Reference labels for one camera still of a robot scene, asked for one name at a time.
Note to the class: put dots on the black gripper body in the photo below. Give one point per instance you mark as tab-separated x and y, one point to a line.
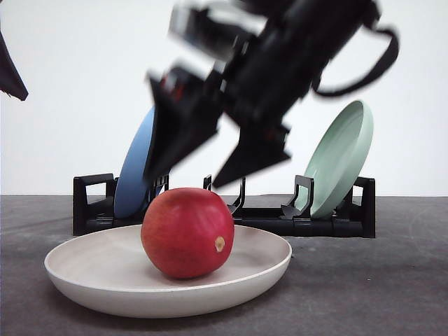
265	53

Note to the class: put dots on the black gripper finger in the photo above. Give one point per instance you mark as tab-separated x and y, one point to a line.
11	81
187	104
261	145

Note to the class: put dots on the red pomegranate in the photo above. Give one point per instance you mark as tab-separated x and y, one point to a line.
187	232

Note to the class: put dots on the white plate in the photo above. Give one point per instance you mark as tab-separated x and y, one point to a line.
108	271

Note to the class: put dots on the green plate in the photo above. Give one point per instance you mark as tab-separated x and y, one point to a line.
338	160

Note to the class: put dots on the blue plate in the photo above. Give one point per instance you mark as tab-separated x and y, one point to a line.
130	194

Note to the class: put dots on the black plate rack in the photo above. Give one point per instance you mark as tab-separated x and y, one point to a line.
95	210

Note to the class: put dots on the black cable loop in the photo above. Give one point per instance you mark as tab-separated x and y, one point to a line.
316	87

